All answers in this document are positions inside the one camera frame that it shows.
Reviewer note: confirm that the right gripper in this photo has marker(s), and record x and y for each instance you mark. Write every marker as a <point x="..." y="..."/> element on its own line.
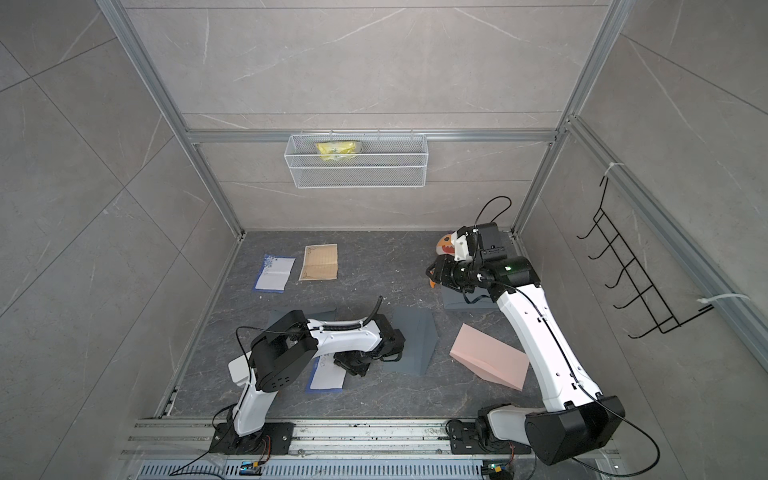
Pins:
<point x="442" y="273"/>

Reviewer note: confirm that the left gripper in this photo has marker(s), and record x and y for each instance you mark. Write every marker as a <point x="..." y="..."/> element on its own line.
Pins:
<point x="346" y="364"/>

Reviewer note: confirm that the cream letter paper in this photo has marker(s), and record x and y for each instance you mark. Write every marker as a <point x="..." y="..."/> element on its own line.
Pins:
<point x="320" y="263"/>

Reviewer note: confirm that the pink envelope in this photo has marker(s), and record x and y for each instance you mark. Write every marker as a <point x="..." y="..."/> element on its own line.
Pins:
<point x="489" y="358"/>

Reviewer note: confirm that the blue bordered letter paper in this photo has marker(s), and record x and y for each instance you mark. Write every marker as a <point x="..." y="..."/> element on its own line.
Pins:
<point x="274" y="274"/>

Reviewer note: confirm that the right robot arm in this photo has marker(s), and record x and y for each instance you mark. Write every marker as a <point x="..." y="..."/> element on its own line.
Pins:
<point x="577" y="416"/>

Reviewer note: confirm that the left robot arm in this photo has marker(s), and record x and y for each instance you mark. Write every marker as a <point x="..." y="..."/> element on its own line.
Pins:
<point x="282" y="351"/>

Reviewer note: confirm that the orange shark plush toy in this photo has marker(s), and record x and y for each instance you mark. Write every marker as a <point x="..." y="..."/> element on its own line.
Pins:
<point x="445" y="245"/>

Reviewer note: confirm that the white rectangular box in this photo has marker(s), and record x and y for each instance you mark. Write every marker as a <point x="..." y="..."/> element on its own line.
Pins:
<point x="239" y="370"/>

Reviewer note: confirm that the yellow packet in basket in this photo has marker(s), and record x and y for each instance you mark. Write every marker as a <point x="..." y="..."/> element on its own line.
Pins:
<point x="334" y="151"/>

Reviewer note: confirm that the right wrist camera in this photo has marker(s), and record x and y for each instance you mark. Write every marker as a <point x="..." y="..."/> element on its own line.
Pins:
<point x="464" y="242"/>

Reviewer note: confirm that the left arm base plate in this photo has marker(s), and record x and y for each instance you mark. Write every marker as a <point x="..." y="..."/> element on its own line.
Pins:
<point x="252" y="438"/>

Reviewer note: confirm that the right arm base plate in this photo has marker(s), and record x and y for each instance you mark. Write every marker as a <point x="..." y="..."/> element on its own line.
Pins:
<point x="475" y="437"/>

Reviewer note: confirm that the white wire mesh basket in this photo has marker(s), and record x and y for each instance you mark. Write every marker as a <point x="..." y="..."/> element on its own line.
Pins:
<point x="386" y="161"/>

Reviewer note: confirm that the aluminium rail base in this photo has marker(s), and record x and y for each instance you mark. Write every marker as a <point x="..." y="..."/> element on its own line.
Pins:
<point x="338" y="449"/>

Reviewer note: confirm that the black wire hook rack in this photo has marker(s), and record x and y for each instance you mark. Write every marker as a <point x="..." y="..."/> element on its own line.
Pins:
<point x="633" y="273"/>

